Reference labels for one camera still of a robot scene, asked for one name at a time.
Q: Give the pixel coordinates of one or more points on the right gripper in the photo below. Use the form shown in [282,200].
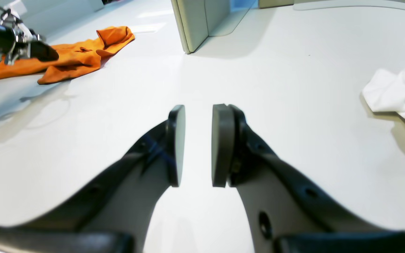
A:
[19,42]

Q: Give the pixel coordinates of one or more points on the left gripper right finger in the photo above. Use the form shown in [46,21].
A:
[287,212]

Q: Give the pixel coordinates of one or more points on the grey box at right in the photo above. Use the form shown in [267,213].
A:
[198,20]

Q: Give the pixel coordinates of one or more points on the orange cloth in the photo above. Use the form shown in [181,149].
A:
[74,60]

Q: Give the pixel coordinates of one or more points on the white printed t-shirt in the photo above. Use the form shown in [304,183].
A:
[385,92]

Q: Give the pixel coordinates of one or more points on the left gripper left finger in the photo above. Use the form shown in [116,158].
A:
[111,213]

